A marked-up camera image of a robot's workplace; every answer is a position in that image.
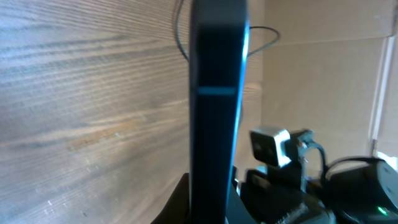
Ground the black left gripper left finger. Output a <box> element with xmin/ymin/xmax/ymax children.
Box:
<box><xmin>151</xmin><ymin>173</ymin><xmax>190</xmax><ymax>224</ymax></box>

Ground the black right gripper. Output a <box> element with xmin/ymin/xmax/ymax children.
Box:
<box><xmin>236</xmin><ymin>129</ymin><xmax>336</xmax><ymax>223</ymax></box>

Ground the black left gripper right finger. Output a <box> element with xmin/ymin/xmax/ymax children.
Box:
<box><xmin>225</xmin><ymin>185</ymin><xmax>257</xmax><ymax>224</ymax></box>

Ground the dark Samsung Galaxy smartphone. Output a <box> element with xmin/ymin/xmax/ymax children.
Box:
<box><xmin>189</xmin><ymin>0</ymin><xmax>249</xmax><ymax>223</ymax></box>

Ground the black USB charging cable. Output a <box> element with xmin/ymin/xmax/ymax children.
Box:
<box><xmin>174</xmin><ymin>0</ymin><xmax>280</xmax><ymax>63</ymax></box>

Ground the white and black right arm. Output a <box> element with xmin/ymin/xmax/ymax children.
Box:
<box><xmin>234</xmin><ymin>127</ymin><xmax>397</xmax><ymax>223</ymax></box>

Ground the brown cardboard backdrop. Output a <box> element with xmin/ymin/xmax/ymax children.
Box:
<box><xmin>243</xmin><ymin>0</ymin><xmax>397</xmax><ymax>160</ymax></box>

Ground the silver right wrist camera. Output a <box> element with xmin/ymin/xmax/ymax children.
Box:
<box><xmin>249</xmin><ymin>126</ymin><xmax>291</xmax><ymax>168</ymax></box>

